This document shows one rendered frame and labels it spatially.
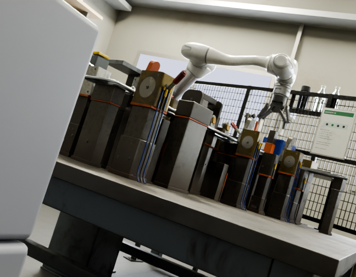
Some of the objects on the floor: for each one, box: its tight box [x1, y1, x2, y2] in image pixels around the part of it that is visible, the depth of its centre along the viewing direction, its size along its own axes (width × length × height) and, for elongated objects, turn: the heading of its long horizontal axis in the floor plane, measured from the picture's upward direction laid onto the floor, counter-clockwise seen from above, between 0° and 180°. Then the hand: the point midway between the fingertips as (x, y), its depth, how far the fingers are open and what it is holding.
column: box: [40, 212, 124, 277], centre depth 264 cm, size 31×31×66 cm
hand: (270, 131), depth 236 cm, fingers open, 13 cm apart
